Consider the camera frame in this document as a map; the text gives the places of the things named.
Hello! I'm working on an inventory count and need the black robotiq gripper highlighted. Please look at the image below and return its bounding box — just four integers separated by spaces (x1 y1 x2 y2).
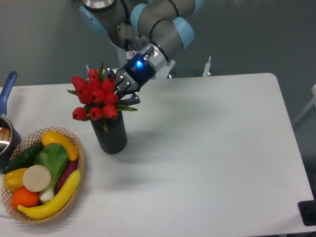
105 53 156 106

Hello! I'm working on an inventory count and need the red tulip bouquet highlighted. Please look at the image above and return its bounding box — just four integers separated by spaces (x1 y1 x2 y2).
67 63 137 131

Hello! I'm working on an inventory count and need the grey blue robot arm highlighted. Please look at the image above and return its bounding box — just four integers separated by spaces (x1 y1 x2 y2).
79 0 204 106

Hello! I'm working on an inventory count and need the dark grey ribbed vase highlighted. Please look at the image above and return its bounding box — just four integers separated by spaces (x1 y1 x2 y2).
90 112 127 154

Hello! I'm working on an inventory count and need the yellow squash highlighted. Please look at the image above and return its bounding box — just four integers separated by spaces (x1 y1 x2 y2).
41 130 79 161

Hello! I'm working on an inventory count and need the purple eggplant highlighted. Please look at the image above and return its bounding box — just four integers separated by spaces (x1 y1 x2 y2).
55 161 78 193

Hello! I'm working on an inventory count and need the green bok choy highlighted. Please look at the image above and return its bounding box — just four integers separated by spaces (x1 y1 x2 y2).
34 143 68 203

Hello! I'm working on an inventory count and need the woven wicker basket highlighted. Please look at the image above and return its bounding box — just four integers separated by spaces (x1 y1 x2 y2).
1 127 84 224

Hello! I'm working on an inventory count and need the green cucumber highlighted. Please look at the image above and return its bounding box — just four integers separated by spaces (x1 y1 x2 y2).
2 141 44 174

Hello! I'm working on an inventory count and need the beige round disc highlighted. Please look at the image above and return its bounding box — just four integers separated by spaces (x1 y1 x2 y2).
22 165 51 193

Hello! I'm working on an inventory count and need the yellow bell pepper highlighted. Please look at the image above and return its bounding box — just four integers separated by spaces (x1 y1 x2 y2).
2 168 27 192

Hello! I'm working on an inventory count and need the yellow banana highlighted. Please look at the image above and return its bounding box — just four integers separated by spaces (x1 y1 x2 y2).
18 169 81 220

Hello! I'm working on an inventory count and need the orange fruit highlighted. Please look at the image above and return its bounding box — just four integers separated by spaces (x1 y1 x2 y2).
11 188 39 211

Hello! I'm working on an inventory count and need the black device at edge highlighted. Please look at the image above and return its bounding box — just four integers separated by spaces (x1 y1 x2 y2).
298 200 316 226

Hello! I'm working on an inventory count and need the blue handled saucepan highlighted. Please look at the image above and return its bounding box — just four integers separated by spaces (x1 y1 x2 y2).
0 71 21 169

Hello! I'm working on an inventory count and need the white frame at right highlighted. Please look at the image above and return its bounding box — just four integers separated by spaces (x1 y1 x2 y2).
292 84 316 131

